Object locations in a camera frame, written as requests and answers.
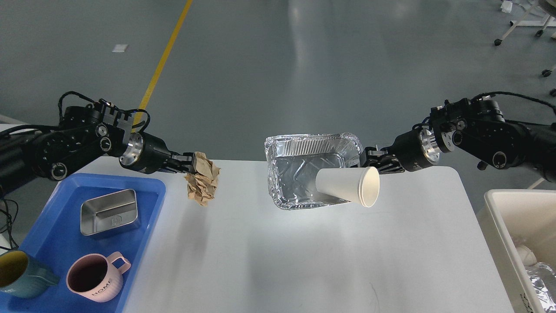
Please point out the white chair legs with castors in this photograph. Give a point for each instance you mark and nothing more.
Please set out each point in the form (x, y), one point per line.
(534, 55)

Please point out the white object in bin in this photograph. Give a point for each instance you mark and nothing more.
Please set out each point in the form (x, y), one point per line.
(526, 255)

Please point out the pink mug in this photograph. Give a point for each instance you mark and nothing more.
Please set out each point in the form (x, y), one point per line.
(97, 277)

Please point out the white paper scrap on floor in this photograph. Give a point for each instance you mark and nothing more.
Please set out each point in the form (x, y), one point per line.
(120, 48)

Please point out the teal and yellow mug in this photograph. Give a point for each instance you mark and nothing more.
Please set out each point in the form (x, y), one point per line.
(22, 276)

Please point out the square stainless steel tray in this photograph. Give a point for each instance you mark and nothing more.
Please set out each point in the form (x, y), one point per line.
(110, 215)

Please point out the blue plastic tray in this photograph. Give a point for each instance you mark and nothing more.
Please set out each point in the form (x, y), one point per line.
(56, 240)

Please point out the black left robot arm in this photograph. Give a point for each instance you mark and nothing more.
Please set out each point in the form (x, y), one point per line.
(86, 130)

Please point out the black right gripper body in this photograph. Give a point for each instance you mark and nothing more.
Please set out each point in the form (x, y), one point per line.
(416, 150)

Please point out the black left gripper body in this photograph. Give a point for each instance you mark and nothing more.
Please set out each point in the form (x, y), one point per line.
(146, 154)

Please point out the beige plastic bin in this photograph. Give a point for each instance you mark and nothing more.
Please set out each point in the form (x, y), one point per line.
(511, 218)

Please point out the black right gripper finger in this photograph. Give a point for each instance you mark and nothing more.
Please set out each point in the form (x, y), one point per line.
(383, 160)

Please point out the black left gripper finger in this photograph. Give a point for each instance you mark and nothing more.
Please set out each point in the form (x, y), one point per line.
(182, 163)

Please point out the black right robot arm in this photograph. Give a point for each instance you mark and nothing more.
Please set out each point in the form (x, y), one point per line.
(476, 126)

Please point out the crumpled foil in bin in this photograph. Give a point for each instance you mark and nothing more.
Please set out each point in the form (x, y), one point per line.
(543, 280)

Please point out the brown paper ball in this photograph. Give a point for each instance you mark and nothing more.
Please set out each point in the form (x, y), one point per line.
(202, 186)

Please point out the white paper cup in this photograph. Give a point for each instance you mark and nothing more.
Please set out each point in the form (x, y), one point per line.
(357, 185)

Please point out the aluminium foil tray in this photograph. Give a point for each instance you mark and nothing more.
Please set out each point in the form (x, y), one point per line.
(295, 159)

